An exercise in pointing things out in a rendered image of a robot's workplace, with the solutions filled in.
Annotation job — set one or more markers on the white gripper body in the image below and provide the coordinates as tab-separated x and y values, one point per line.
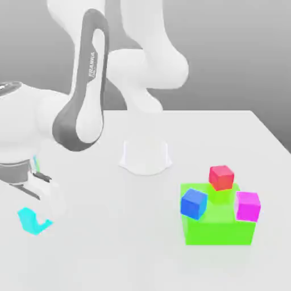
48	200

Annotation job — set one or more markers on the small cyan cube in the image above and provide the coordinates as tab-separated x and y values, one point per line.
28	221

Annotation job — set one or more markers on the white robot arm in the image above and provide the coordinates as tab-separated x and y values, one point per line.
91	68

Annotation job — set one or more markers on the small blue cube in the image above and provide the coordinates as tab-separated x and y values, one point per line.
193	204

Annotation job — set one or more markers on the small red cube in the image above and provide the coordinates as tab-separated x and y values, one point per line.
221	178

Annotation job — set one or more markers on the small magenta cube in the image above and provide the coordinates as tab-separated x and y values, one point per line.
247	206

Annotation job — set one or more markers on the large green box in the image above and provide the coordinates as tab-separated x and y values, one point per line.
218	232

